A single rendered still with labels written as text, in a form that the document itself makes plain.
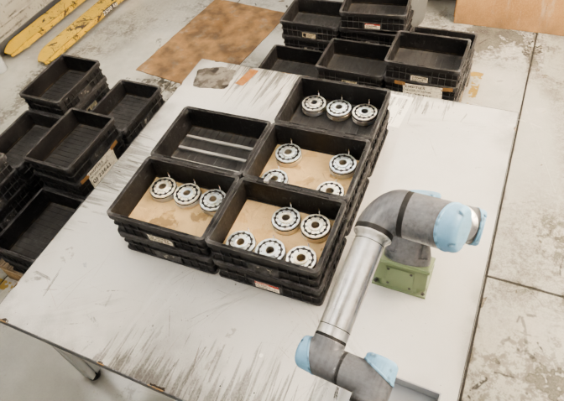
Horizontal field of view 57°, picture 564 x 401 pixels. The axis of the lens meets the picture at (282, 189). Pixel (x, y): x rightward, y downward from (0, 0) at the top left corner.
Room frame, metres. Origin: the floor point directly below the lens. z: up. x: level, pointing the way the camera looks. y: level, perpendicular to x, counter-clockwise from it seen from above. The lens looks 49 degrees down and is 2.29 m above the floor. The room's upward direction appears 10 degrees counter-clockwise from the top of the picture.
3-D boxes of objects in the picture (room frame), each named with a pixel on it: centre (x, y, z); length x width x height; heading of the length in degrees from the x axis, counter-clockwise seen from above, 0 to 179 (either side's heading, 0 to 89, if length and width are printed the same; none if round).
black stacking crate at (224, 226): (1.05, 0.04, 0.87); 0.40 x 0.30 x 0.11; 60
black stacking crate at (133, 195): (1.25, 0.39, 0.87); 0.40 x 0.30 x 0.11; 60
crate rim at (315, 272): (1.05, 0.04, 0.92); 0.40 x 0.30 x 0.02; 60
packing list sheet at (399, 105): (1.78, -0.48, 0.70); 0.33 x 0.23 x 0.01; 59
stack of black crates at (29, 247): (1.73, 1.23, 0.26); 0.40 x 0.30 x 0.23; 149
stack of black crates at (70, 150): (2.08, 1.02, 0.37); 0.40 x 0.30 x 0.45; 149
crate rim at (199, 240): (1.25, 0.39, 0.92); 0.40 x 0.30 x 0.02; 60
